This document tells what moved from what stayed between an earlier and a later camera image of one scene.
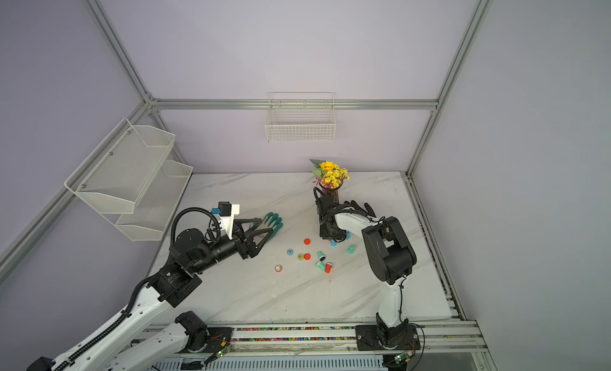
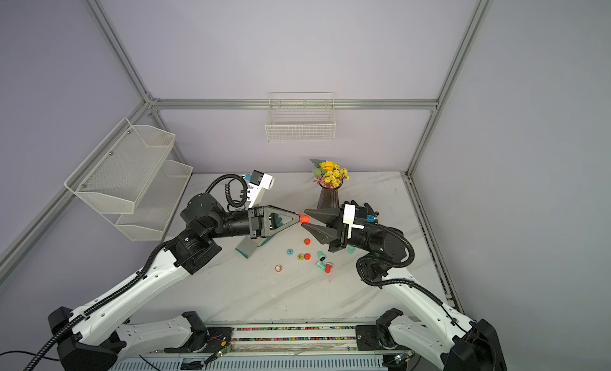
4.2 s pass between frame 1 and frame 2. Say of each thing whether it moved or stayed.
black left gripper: moved
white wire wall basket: stayed
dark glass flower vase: stayed
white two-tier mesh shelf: stayed
